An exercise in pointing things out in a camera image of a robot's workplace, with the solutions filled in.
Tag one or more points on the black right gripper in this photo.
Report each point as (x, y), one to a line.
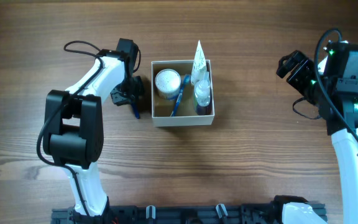
(305, 65)

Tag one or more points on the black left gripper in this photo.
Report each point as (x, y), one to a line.
(118, 99)

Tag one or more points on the blue disposable razor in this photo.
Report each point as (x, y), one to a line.
(135, 110)

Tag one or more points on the cotton swabs round clear tub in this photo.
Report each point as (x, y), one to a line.
(168, 82)

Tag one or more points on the blue white toothbrush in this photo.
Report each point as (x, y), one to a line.
(186, 81)

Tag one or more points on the white bamboo-print lotion tube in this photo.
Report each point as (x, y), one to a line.
(199, 65)

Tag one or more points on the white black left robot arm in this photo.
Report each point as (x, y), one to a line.
(72, 136)

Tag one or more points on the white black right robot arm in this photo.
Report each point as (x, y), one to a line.
(332, 86)

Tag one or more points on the white open cardboard box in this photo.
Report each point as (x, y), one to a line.
(186, 114)

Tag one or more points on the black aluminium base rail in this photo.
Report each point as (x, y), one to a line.
(244, 214)

